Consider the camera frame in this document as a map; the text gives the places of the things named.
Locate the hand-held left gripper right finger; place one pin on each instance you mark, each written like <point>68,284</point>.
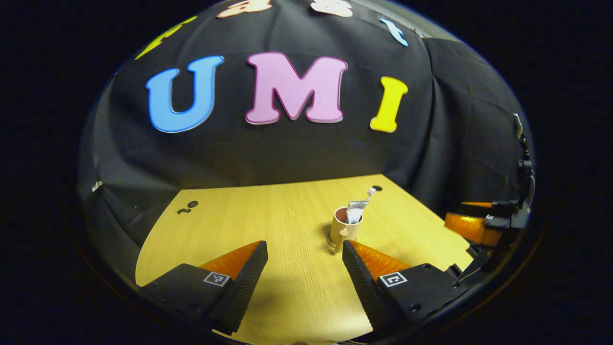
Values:
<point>357,278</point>

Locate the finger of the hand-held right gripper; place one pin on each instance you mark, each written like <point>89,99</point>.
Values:
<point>469,227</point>
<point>476,205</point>

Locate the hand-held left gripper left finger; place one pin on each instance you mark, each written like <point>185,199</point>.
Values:
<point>246,282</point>

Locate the white toothpaste tube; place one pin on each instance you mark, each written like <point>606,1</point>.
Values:
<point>355,211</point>

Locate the white toothbrush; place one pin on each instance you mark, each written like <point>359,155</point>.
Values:
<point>371,192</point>

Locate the yellow wooden desktop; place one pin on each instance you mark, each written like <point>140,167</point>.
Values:
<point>287,225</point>

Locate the black backdrop cloth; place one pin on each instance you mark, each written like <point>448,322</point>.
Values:
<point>287,148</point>

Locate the white cloth clip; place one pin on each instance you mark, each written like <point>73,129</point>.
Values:
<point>96,186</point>

